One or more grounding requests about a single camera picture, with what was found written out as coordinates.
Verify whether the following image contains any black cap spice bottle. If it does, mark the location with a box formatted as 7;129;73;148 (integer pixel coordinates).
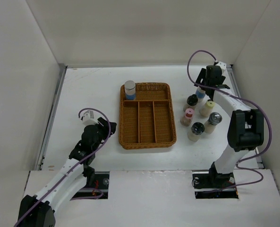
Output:
184;94;198;111

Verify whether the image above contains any yellow cap spice bottle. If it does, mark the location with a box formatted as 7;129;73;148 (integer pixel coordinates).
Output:
199;100;215;117

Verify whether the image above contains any clear dome cap grinder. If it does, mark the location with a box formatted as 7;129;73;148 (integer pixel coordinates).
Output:
204;112;222;134

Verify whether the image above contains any pink cap spice bottle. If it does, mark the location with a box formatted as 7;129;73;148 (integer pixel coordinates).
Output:
180;108;195;127

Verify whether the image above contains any blue label silver cap jar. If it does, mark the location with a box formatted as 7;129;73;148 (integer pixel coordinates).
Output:
124;80;136;100

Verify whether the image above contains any black dome cap grinder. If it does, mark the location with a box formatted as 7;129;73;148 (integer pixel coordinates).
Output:
187;122;205;142

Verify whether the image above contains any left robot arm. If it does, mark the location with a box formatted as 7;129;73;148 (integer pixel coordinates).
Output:
15;117;117;227

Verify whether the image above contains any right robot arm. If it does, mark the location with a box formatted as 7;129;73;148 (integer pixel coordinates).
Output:
193;65;264;190

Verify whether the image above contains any brown wicker divided tray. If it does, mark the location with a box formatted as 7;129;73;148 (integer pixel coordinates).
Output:
119;82;177;149

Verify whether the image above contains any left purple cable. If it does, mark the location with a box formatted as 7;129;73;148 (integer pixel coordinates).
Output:
13;108;111;227

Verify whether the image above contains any purple cable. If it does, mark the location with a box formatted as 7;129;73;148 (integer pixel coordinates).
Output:
13;108;111;227
187;50;272;194

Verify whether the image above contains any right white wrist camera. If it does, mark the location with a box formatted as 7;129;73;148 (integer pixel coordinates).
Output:
214;61;227;74

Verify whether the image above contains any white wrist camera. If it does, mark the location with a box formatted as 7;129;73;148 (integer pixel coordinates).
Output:
214;61;227;74
81;110;97;126

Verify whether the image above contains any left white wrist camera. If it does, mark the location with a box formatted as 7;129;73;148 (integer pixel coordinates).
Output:
81;110;97;126

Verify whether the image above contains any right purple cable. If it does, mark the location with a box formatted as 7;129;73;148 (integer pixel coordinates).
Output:
187;50;272;194

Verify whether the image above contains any left base mount slot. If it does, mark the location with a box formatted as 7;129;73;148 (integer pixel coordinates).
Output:
72;172;110;200

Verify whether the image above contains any base mount slot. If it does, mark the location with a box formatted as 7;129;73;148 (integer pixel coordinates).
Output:
72;172;110;200
192;171;238;199

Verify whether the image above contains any right base mount slot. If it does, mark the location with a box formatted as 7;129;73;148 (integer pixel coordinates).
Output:
192;171;238;199

